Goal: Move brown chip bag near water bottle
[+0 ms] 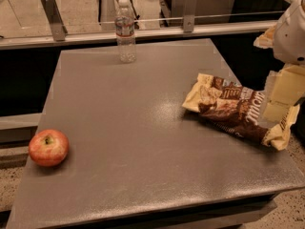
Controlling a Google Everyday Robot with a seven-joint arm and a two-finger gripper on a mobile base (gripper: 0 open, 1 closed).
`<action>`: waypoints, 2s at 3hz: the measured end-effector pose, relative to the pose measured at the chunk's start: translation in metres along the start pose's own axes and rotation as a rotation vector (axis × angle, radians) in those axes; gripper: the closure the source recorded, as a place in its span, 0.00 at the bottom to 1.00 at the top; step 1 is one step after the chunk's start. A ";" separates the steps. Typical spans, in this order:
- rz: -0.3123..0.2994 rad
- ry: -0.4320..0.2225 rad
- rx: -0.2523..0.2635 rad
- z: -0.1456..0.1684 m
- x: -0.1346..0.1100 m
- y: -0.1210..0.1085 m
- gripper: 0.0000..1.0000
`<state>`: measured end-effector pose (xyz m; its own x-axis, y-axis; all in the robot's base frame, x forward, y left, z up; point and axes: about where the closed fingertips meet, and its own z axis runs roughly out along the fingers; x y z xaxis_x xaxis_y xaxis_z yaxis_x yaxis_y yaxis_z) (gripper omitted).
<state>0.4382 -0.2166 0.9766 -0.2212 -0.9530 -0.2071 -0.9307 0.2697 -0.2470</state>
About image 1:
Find metal guard rail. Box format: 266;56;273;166
0;20;276;50

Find clear plastic water bottle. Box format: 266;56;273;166
114;0;136;63

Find right metal rail bracket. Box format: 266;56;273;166
183;0;197;32

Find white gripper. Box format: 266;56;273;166
254;0;305;122

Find red apple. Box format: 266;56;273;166
29;129;70;167

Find metal rail bracket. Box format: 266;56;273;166
40;0;68;41
183;0;197;32

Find left metal rail bracket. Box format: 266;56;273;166
40;0;68;41

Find brown chip bag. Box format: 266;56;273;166
182;73;300;151

